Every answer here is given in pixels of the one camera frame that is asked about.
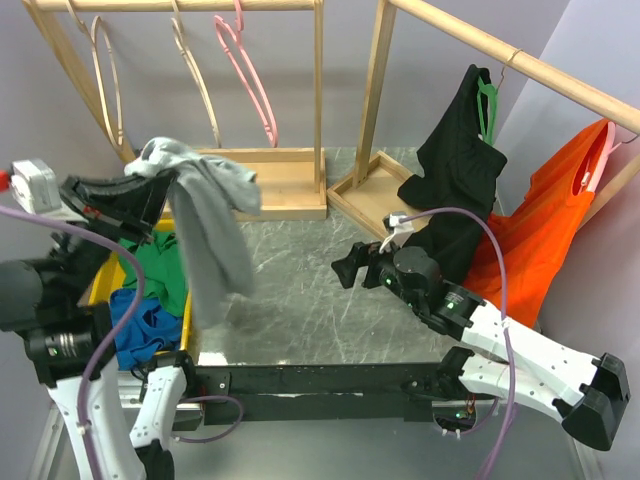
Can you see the middle beige wooden hanger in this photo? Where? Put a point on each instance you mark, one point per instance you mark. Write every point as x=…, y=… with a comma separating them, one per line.
x=191, y=63

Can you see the right wooden clothes rack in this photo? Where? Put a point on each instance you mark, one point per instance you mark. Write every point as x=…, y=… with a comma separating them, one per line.
x=369, y=191

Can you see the orange garment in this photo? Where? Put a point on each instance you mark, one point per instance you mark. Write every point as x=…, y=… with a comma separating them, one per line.
x=536, y=237

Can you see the pink plastic hanger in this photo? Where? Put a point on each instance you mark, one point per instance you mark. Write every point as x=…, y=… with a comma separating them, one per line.
x=230, y=40

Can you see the yellow plastic bin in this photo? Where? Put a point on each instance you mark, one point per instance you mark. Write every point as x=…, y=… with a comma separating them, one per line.
x=116, y=283

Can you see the light pink hanger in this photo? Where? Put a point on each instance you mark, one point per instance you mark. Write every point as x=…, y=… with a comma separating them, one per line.
x=593, y=165

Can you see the green plastic hanger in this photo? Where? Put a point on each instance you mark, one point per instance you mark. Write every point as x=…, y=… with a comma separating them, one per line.
x=487, y=102

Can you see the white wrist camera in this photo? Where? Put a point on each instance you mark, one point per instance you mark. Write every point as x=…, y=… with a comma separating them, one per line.
x=34, y=186
x=399, y=229

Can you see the black garment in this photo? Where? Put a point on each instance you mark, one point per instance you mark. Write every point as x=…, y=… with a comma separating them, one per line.
x=459, y=170

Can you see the green garment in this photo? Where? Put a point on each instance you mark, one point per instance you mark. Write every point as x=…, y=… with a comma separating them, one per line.
x=162, y=267

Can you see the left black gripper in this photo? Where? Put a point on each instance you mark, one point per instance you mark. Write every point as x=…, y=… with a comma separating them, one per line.
x=129, y=200

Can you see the blue garment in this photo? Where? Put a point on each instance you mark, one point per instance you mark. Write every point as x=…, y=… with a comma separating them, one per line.
x=151, y=329

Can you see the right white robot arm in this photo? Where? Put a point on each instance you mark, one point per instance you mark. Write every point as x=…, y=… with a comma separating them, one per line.
x=497, y=356

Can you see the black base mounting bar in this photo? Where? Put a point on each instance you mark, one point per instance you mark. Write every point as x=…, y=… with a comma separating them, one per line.
x=325, y=392

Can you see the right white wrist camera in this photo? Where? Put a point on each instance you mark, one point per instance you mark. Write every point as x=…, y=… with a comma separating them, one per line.
x=399, y=229

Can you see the wooden clothes rack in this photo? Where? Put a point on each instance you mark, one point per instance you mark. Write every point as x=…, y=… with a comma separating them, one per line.
x=369, y=191
x=273, y=183

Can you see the left wooden clothes rack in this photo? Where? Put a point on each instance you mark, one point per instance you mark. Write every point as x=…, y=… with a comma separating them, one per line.
x=273, y=183

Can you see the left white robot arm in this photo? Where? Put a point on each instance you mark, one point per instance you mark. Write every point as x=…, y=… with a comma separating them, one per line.
x=73, y=347

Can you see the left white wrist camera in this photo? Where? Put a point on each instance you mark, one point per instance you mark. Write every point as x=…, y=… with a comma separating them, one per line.
x=34, y=186

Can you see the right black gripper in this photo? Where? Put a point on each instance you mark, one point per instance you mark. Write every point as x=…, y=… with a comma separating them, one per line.
x=362, y=254

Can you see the grey tank top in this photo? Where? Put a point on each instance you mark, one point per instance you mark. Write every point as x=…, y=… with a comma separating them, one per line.
x=207, y=192

